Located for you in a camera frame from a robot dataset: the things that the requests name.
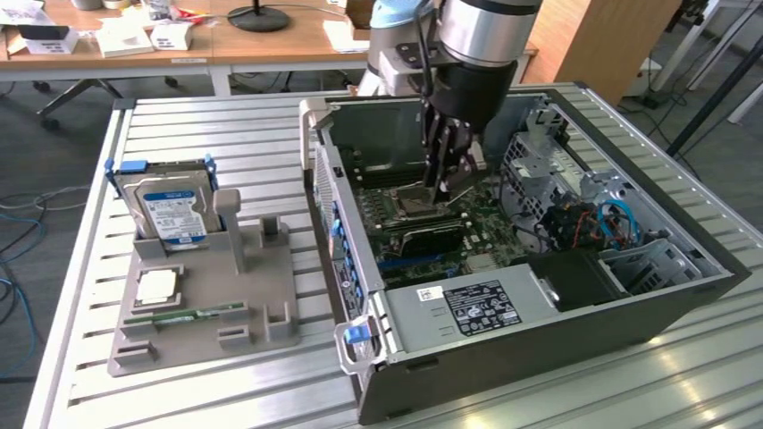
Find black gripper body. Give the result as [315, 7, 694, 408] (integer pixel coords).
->
[424, 58, 520, 131]

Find NVIDIA graphics card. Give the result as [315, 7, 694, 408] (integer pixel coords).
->
[395, 222, 473, 259]

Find black RAM slot row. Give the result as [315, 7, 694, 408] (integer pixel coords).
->
[355, 159, 428, 189]
[377, 213, 467, 231]

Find CPU socket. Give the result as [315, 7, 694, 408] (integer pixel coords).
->
[387, 182, 445, 221]

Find silver drive cage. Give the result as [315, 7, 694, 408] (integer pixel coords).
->
[499, 129, 633, 216]

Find green motherboard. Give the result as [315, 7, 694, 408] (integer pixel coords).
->
[353, 161, 527, 290]

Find blue expansion slot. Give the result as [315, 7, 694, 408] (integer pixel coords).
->
[376, 253, 447, 272]

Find wooden cabinet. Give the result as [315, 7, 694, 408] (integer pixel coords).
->
[523, 0, 684, 106]

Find white paper sheet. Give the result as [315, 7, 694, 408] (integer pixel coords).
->
[323, 19, 372, 55]

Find grey power supply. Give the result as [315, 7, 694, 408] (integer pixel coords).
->
[380, 263, 563, 355]

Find wooden desk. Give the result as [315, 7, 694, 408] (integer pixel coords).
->
[0, 0, 537, 84]

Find black round lamp base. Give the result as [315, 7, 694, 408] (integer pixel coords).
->
[225, 0, 292, 33]

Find silver disk bay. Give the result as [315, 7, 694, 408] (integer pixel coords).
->
[597, 238, 706, 297]

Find black slanted pole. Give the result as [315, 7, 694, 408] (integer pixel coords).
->
[667, 44, 763, 157]

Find hard disk with blue label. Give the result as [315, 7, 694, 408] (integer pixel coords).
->
[112, 163, 216, 246]

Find black open PC case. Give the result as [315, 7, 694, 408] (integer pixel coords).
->
[297, 87, 754, 425]

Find blue disk caddy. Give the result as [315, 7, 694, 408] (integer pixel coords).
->
[103, 154, 217, 200]

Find small white labelled box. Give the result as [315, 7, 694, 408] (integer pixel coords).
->
[149, 21, 196, 51]

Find grey parts rack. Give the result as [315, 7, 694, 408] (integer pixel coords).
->
[105, 187, 304, 378]

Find green RAM stick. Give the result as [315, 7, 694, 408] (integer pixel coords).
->
[123, 301, 247, 325]

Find silver CPU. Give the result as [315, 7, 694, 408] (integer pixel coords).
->
[131, 266, 185, 309]

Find white open cardboard box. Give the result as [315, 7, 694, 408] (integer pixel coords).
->
[95, 17, 153, 59]

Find black castor desk legs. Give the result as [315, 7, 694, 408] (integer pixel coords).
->
[32, 78, 180, 132]

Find dark box with white label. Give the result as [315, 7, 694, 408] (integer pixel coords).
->
[17, 24, 80, 55]

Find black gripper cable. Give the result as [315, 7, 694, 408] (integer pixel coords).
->
[415, 15, 437, 106]

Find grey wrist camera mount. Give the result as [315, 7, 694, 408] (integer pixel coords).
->
[379, 41, 445, 97]

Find orange wire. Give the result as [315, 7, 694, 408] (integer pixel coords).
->
[571, 208, 591, 249]

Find blue wire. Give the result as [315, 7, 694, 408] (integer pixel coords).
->
[595, 198, 644, 252]

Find white table frame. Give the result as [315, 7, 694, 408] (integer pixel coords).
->
[647, 0, 763, 124]

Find grey floor cable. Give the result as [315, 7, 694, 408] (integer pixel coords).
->
[0, 184, 92, 212]

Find blue floor cable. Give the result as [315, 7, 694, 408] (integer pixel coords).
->
[0, 213, 48, 382]

